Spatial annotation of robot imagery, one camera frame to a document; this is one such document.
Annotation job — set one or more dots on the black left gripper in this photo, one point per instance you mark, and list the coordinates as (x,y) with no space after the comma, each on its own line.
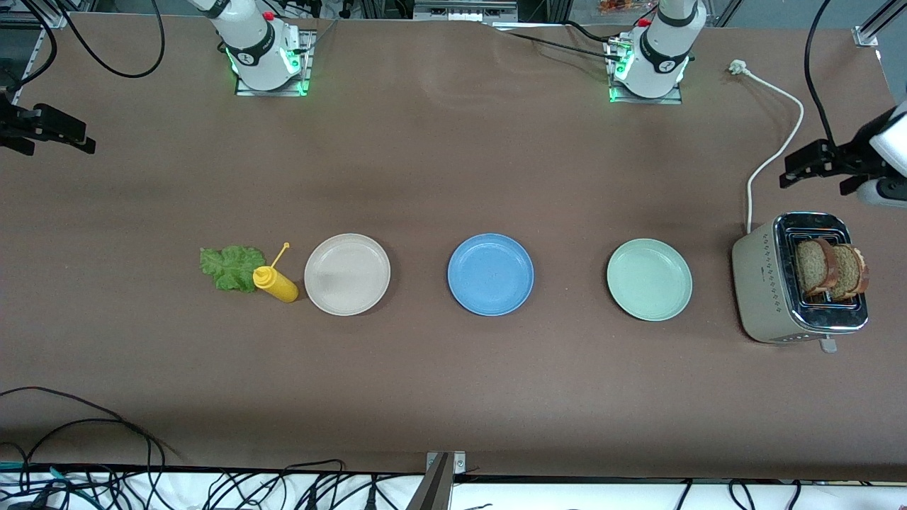
(852,157)

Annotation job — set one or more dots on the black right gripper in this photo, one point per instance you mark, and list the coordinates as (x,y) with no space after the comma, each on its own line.
(21,126)

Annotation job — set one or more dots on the brown toast bread slice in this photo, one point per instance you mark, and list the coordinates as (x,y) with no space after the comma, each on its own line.
(850,273)
(813,268)

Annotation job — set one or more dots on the green lettuce leaf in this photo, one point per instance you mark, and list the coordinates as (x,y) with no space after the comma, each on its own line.
(227,268)

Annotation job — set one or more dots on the yellow mustard squeeze bottle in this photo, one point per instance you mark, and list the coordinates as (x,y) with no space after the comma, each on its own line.
(278,285)

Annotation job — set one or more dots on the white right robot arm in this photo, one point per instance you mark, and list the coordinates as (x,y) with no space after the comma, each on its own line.
(251,42)

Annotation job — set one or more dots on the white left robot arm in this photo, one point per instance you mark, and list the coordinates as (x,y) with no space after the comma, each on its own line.
(659,57)

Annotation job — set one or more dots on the mint green round plate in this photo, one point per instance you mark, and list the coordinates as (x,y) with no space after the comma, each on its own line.
(649,280)

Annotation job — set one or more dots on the beige round plate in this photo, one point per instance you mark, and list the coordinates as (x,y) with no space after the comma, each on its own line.
(347,275)

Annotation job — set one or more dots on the blue round plate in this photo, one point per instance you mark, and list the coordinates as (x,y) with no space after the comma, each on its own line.
(490,275)

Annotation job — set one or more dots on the beige and chrome toaster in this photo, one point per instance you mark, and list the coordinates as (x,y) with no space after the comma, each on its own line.
(758,283)

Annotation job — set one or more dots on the orange snack packet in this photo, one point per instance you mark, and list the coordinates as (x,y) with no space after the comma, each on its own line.
(623,6)

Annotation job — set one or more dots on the aluminium frame corner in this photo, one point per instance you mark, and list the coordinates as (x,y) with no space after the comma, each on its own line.
(49,20)

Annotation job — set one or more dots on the aluminium corner rail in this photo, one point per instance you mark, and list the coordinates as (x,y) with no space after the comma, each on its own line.
(866,35)

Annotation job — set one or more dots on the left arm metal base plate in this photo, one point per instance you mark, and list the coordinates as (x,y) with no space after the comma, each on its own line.
(645,100)

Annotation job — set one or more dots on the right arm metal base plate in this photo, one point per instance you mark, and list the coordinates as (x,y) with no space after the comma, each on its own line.
(273,93)

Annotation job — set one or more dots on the aluminium frame bar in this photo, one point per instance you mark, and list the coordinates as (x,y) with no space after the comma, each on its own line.
(464,10)

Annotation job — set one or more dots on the metal table edge bracket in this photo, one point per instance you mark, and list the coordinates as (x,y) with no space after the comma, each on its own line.
(436,489)

